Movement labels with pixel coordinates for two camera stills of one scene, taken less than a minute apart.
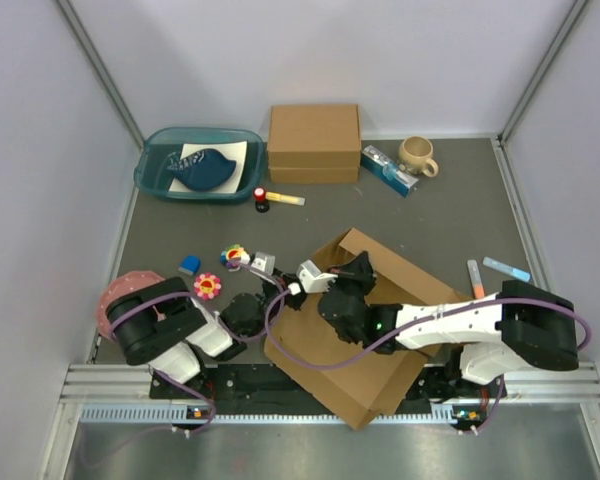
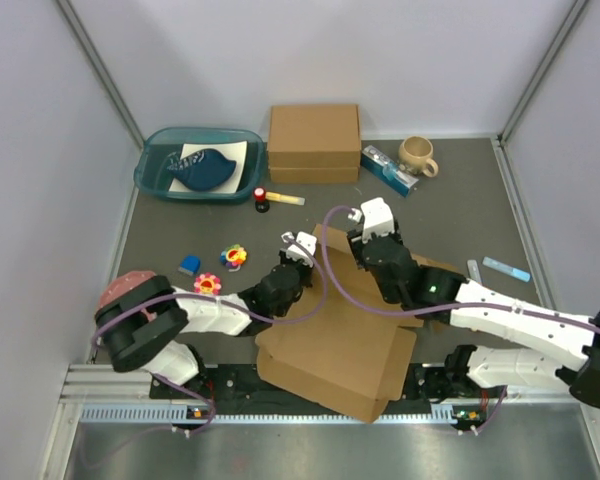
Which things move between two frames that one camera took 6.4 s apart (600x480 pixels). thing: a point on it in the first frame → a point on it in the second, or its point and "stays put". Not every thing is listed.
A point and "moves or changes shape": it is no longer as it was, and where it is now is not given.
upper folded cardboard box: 314,136 stays put
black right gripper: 359,270 → 358,244
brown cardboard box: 360,393 moves or changes shape
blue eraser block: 190,265 stays put
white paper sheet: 234,150 stays put
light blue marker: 515,273 stays put
